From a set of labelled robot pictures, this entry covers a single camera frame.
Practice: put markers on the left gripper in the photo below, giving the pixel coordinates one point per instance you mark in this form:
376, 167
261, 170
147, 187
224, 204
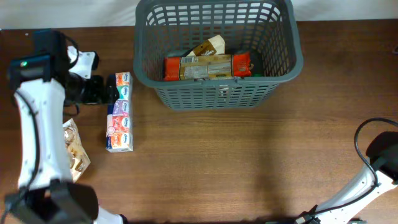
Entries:
98, 95

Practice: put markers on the tissue multipack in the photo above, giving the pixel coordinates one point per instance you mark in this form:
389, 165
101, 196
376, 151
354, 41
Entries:
119, 128

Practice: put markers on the brown snack bag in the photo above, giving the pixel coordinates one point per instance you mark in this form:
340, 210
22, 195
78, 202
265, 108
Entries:
79, 160

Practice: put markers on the spaghetti pack red ends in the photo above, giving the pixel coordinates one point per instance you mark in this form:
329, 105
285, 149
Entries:
213, 67

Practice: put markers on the beige snack bag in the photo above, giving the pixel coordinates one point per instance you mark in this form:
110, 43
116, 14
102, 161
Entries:
213, 46

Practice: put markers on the green lid jar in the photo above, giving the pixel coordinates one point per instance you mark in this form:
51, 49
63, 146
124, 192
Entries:
257, 75

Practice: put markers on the grey plastic basket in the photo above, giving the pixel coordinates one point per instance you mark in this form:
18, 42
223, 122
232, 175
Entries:
267, 30

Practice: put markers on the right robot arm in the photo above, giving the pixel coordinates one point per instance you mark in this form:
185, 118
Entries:
358, 193

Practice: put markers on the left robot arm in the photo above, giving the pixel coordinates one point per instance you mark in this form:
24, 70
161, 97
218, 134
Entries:
43, 83

